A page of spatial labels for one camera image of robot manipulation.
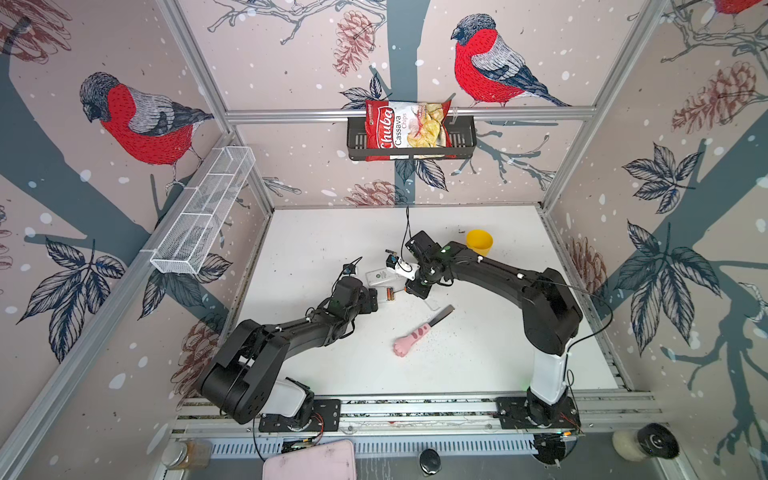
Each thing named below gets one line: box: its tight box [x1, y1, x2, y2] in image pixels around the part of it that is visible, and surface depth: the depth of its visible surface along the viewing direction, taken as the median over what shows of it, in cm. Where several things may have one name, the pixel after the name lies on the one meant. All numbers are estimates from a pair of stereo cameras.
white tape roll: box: [612, 422, 680, 462], surface depth 63 cm
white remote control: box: [365, 267, 404, 286], surface depth 100 cm
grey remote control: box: [377, 286, 396, 302], surface depth 97 cm
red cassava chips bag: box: [365, 100, 455, 162], surface depth 89 cm
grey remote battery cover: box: [424, 296, 441, 311], surface depth 96 cm
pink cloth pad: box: [262, 439, 357, 480], surface depth 67 cm
